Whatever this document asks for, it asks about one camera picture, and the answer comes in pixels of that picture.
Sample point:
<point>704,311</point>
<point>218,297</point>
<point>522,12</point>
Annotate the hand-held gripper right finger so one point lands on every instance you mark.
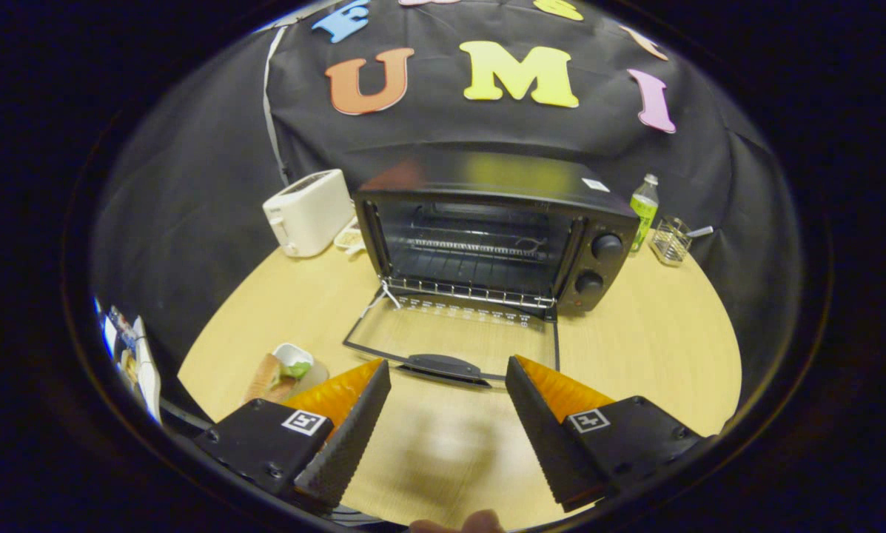
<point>542,437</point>

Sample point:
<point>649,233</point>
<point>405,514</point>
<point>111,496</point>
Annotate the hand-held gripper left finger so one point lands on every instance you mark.
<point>354,429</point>

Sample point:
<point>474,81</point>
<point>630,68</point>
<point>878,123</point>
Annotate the white bread sandwich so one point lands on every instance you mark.
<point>265,379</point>

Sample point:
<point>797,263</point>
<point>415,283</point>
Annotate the black toaster oven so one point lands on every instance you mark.
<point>487,178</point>

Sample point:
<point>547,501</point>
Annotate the white food tray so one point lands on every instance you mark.
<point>294,355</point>

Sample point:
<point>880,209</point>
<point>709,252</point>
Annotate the white bread toaster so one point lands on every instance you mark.
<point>309,215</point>

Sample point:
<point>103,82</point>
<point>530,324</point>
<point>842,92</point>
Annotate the small white dish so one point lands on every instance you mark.
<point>349,238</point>

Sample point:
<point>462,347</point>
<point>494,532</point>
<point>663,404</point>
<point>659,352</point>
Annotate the colourful printed papers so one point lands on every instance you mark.
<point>135,355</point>

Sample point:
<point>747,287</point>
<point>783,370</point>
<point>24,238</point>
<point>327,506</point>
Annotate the green drink bottle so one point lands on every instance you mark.
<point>644,211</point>

